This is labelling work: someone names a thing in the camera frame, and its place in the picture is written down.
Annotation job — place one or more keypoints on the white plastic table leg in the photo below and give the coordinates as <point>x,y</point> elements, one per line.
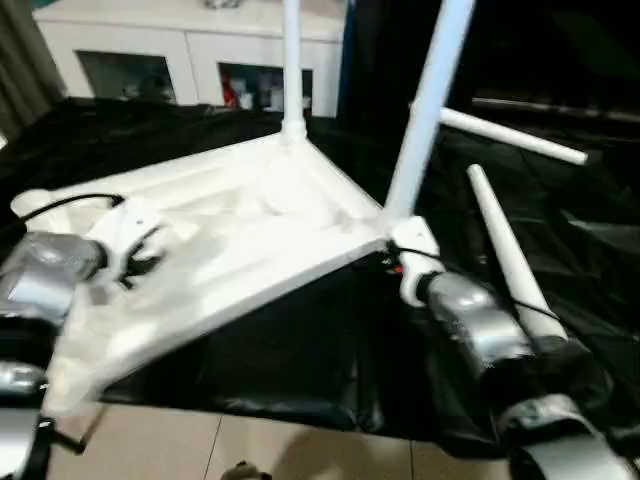
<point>510,250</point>
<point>425,110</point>
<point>292,65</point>
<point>515,137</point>

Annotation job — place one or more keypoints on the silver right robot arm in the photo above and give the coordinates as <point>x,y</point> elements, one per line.
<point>490,330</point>

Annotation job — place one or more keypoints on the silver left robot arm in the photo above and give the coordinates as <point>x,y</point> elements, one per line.
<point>35,280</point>

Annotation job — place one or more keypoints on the black work mat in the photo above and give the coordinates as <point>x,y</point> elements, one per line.
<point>300,360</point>

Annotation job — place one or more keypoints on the red package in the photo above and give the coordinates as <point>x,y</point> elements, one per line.
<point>229,90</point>

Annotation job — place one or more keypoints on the white glass-door cabinet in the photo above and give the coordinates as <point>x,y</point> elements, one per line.
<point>175,40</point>

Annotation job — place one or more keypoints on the grey patterned ornament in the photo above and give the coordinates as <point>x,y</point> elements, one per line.
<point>220,3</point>

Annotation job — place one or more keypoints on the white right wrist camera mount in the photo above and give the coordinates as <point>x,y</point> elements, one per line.
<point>417,240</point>

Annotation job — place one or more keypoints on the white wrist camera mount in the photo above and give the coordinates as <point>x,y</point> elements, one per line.
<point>130,225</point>
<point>417,240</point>

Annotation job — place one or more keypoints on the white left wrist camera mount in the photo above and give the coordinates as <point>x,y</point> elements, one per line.
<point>130,225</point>

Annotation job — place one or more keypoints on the dark metal rail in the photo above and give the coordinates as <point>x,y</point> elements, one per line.
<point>560,110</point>

